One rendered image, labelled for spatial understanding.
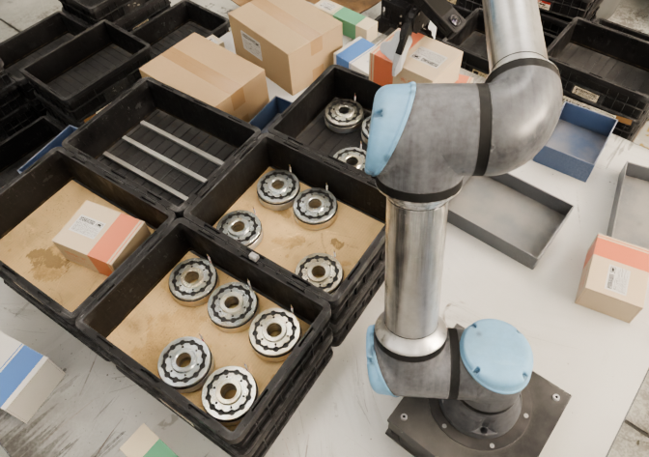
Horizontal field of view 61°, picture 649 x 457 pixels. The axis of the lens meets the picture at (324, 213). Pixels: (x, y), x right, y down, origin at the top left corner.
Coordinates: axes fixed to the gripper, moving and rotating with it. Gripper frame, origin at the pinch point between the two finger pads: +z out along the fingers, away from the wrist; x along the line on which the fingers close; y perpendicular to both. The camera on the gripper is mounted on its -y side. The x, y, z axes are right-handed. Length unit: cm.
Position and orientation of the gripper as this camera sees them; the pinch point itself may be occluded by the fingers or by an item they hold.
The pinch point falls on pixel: (415, 60)
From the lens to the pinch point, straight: 124.9
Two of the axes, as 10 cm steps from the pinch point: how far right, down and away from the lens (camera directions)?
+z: 0.5, 6.0, 8.0
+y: -7.7, -4.8, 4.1
